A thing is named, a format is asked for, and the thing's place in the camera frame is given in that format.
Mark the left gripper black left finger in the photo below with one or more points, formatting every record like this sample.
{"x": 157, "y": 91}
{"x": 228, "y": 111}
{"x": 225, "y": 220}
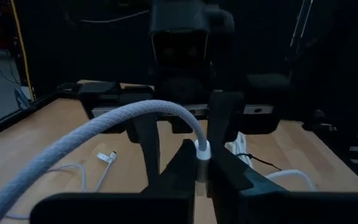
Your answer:
{"x": 166, "y": 205}

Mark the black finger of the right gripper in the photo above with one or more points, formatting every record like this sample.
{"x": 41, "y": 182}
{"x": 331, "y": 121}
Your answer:
{"x": 149, "y": 146}
{"x": 225, "y": 118}

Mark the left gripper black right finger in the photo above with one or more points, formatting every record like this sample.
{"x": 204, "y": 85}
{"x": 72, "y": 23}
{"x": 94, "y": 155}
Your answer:
{"x": 259, "y": 205}

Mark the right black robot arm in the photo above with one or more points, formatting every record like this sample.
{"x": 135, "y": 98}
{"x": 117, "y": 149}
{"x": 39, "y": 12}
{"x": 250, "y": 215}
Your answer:
{"x": 222, "y": 37}

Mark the black partition with yellow edge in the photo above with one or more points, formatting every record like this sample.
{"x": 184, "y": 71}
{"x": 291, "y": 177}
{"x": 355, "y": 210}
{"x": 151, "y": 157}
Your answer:
{"x": 89, "y": 46}

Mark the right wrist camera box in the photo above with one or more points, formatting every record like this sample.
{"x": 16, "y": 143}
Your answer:
{"x": 179, "y": 18}

